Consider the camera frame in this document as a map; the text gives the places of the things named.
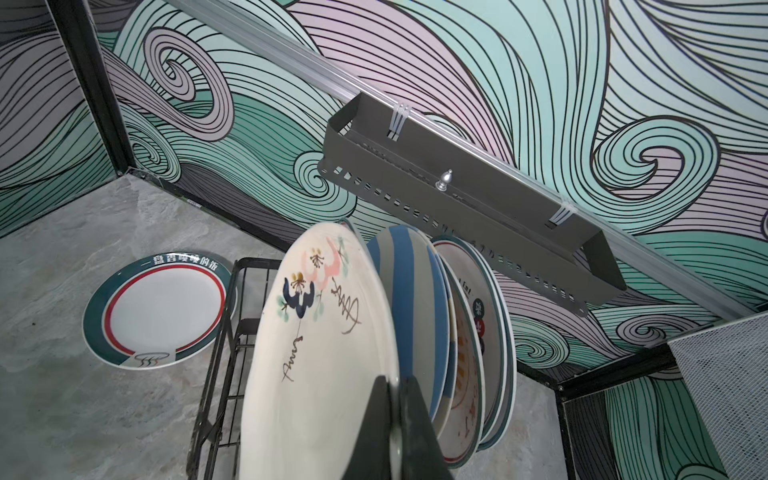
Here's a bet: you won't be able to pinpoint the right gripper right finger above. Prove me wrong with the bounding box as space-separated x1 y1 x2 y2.
399 377 453 480

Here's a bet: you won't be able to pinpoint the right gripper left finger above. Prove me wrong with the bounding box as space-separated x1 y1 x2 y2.
342 375 392 480

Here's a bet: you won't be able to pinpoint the white plate green flower outline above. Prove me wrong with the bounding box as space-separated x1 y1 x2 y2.
478 267 517 451

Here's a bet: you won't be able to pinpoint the cream plate black drawing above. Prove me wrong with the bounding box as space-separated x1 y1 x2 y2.
238 223 400 479

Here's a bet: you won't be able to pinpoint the black wire dish rack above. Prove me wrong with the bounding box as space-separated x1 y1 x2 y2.
185 257 280 479

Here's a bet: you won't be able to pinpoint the white plate red characters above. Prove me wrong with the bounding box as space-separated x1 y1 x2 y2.
432 235 508 446

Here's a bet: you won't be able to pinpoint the blue striped plate large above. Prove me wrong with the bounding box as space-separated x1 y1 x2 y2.
433 258 458 437

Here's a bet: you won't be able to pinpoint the green-rimmed white plate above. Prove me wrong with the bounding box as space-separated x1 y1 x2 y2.
82 251 236 371

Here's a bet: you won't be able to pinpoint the black wall-mounted tray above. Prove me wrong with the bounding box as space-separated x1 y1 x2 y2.
318 93 627 316

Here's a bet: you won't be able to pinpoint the clear acrylic wall box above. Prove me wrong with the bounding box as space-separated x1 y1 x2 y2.
669 312 767 479

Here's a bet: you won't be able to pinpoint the aluminium rail back wall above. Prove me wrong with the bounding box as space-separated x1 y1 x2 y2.
171 1 759 322

